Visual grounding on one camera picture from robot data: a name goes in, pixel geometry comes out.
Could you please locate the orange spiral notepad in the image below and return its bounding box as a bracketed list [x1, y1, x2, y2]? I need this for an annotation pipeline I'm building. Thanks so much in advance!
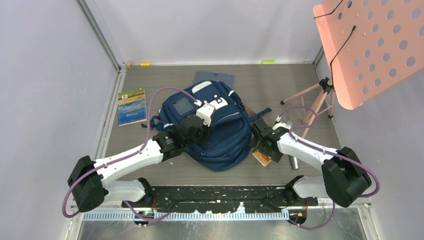
[252, 149, 273, 167]

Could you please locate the navy blue backpack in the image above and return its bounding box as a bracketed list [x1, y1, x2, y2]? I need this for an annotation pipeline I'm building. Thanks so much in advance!
[149, 80, 272, 172]

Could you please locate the dark Three Days book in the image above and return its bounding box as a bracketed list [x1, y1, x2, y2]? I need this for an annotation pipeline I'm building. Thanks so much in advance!
[244, 104, 257, 117]

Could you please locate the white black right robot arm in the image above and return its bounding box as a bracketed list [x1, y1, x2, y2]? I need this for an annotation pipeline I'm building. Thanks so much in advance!
[250, 118, 372, 208]

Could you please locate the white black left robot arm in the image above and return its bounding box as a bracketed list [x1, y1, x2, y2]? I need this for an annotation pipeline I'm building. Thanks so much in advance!
[63, 115, 212, 213]

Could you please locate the silver metal cylinder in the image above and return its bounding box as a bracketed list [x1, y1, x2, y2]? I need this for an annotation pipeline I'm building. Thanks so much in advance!
[289, 155, 300, 171]

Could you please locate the dark blue notebook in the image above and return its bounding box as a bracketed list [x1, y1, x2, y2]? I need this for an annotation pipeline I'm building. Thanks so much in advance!
[193, 71, 236, 89]

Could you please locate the blue green landscape book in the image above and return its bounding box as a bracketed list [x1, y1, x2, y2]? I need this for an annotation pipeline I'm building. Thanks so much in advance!
[117, 87, 147, 126]

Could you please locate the green tape piece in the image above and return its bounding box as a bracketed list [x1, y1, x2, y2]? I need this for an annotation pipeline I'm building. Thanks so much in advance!
[261, 60, 276, 65]

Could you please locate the small wooden cube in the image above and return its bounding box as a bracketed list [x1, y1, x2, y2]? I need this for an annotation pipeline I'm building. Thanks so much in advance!
[125, 61, 134, 69]

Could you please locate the pink perforated stand board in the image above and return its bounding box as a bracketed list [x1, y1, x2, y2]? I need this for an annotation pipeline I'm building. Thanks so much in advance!
[313, 0, 424, 110]

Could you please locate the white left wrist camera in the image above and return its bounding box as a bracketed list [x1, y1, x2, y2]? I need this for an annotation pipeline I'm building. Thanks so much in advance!
[194, 100, 216, 127]

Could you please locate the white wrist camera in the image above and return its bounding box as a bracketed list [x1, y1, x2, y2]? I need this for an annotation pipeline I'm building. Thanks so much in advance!
[272, 122, 292, 131]
[194, 100, 216, 127]

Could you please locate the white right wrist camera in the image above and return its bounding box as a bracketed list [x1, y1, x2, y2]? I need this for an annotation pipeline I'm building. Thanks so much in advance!
[272, 122, 292, 131]

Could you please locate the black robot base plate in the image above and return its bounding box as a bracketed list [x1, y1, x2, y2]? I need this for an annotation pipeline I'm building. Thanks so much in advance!
[130, 185, 318, 214]

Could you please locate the aluminium frame rail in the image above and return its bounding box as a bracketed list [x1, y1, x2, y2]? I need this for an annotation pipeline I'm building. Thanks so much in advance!
[75, 0, 121, 72]

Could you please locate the black thin stand cable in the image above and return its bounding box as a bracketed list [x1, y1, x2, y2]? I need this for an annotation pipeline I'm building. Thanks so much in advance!
[313, 0, 357, 90]

